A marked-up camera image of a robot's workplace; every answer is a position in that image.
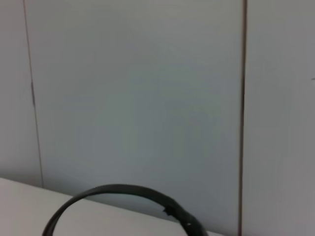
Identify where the black round teapot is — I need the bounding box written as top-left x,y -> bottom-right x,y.
41,183 -> 209,236

